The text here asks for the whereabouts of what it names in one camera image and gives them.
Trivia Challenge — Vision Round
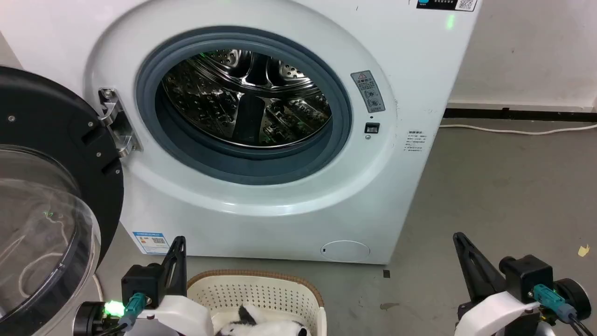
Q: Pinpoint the teal plug right gripper cable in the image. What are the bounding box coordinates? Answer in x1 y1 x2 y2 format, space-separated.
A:
529 284 597 336

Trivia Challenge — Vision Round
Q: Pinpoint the round white filter cover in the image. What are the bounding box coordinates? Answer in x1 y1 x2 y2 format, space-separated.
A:
320 240 371 263

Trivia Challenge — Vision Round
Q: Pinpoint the blue white energy label sticker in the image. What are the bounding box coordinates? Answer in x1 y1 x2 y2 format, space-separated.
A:
132 231 170 255

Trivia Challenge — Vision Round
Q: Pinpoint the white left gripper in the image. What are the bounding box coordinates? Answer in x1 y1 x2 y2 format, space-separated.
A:
135 236 215 336

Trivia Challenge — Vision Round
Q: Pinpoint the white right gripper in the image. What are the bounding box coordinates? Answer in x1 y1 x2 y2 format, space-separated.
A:
453 232 544 336

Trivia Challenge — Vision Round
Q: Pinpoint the black label with QR code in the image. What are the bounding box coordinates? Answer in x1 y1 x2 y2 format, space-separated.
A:
416 0 478 12

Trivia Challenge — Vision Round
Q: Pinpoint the white front-load washing machine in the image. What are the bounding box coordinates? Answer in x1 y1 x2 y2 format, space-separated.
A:
0 0 481 265

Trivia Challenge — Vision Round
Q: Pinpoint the grey rubber door gasket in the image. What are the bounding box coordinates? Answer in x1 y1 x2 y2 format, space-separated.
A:
135 26 353 186

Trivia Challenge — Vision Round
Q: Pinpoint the black and white plush panda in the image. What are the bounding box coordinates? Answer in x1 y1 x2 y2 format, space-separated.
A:
215 304 312 336

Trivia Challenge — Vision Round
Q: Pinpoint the black round glass washer door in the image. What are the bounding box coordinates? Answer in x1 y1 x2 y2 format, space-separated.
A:
0 66 125 336

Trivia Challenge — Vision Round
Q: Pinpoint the teal plug gripper cable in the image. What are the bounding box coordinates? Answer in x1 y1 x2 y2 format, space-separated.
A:
529 284 597 336
96 293 147 336

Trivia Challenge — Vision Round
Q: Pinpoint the black baseboard strip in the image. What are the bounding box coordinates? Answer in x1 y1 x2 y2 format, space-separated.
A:
443 107 597 123

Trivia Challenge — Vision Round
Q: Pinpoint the white cable on floor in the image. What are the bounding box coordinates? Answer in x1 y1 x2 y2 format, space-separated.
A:
439 123 597 136

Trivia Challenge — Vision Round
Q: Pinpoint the grey warning sticker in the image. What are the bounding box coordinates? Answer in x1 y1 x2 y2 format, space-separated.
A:
350 70 386 113

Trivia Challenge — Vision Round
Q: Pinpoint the stainless steel washer drum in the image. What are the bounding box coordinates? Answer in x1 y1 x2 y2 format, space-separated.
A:
161 49 333 148

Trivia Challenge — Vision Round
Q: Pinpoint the white perforated laundry basket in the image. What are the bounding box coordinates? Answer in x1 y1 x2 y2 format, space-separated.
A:
187 269 327 336

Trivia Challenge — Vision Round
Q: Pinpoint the silver metal door hinge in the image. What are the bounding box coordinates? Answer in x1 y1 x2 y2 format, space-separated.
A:
97 87 142 158

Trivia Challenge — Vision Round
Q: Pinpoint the teal plug left gripper cable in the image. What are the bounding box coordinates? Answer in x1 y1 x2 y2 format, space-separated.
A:
96 293 147 336

